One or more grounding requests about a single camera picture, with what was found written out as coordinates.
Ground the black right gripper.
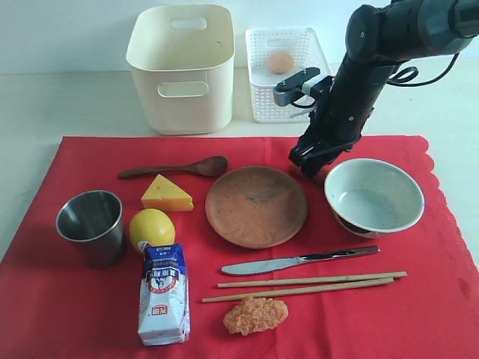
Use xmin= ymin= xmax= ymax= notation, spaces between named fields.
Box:
xmin=289 ymin=55 xmax=397 ymax=177

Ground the brown egg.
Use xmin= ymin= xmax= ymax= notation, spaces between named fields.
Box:
xmin=267 ymin=52 xmax=295 ymax=74

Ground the yellow cheese wedge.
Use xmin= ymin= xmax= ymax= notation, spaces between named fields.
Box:
xmin=141 ymin=174 xmax=194 ymax=212

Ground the yellow lemon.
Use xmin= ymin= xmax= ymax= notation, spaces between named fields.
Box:
xmin=129 ymin=209 xmax=176 ymax=254

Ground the blue white milk carton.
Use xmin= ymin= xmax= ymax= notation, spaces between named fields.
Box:
xmin=138 ymin=244 xmax=191 ymax=346

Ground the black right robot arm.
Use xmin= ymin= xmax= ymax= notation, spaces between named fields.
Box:
xmin=275 ymin=1 xmax=478 ymax=177

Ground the pale green ceramic bowl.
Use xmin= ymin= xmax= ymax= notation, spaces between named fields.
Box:
xmin=323 ymin=159 xmax=425 ymax=239

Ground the brown wooden plate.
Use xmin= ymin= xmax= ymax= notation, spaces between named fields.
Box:
xmin=205 ymin=166 xmax=308 ymax=249

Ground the dark wooden spoon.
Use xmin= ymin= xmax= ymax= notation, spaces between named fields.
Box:
xmin=118 ymin=156 xmax=228 ymax=180

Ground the white perforated plastic basket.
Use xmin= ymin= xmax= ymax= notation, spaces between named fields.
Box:
xmin=245 ymin=27 xmax=332 ymax=124

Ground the stainless steel table knife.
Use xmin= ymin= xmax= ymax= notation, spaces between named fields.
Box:
xmin=220 ymin=245 xmax=380 ymax=276

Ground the upper bamboo chopstick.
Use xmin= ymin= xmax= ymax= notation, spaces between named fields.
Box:
xmin=217 ymin=271 xmax=407 ymax=288

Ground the bamboo chopstick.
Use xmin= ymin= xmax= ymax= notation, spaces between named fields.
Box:
xmin=217 ymin=271 xmax=407 ymax=288
xmin=201 ymin=277 xmax=394 ymax=303

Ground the lower bamboo chopstick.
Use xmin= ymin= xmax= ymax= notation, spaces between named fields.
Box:
xmin=201 ymin=277 xmax=394 ymax=303

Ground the cream plastic tub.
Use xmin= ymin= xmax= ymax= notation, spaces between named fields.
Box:
xmin=126 ymin=4 xmax=235 ymax=135

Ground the orange fried chicken piece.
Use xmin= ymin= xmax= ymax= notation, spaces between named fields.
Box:
xmin=223 ymin=296 xmax=289 ymax=336

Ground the red table cloth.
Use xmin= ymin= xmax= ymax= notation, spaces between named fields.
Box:
xmin=1 ymin=135 xmax=478 ymax=358

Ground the stainless steel cup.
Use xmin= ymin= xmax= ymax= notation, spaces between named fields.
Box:
xmin=55 ymin=190 xmax=127 ymax=269

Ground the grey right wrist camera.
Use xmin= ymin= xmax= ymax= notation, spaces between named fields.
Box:
xmin=272 ymin=67 xmax=334 ymax=107

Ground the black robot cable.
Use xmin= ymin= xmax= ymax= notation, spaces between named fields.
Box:
xmin=387 ymin=52 xmax=461 ymax=86

